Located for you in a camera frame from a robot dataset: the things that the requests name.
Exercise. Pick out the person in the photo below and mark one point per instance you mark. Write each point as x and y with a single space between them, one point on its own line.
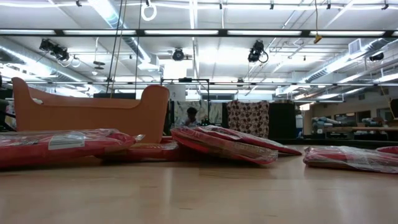
190 119

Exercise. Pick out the patterned brown white cloth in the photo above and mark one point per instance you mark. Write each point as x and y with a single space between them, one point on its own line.
248 119

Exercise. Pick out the black cabinet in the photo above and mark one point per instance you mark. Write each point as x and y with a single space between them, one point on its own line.
281 121

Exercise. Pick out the black crossbar with lights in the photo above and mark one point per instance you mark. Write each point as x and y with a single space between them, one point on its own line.
222 32

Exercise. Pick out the black flat monitor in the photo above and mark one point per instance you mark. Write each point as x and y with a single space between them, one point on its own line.
115 96

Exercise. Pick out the orange plastic basket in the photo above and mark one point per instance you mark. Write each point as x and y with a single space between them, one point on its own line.
93 118

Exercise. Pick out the black ceiling camera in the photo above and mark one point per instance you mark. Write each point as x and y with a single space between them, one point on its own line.
59 53
255 51
178 55
377 56

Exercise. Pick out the silver air duct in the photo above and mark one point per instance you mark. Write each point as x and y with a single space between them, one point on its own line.
115 18

